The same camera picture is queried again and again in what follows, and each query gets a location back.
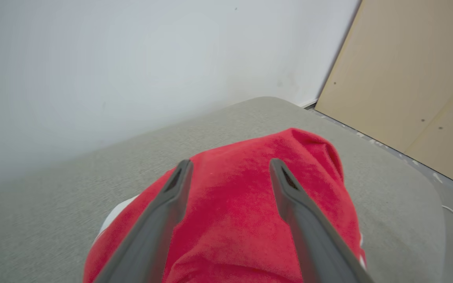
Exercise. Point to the red Bulls 23 shorts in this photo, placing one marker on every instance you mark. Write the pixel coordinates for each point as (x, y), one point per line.
(230, 204)

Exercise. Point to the grey padded table cover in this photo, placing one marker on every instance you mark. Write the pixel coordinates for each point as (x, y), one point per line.
(92, 196)

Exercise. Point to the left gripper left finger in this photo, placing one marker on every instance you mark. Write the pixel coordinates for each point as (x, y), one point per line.
(151, 236)

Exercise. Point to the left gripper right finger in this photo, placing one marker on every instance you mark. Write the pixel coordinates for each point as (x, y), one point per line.
(313, 243)

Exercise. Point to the beige wooden panel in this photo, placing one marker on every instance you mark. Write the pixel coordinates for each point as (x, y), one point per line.
(407, 78)

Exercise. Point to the white wall baseboard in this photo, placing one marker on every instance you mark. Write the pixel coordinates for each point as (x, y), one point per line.
(309, 104)

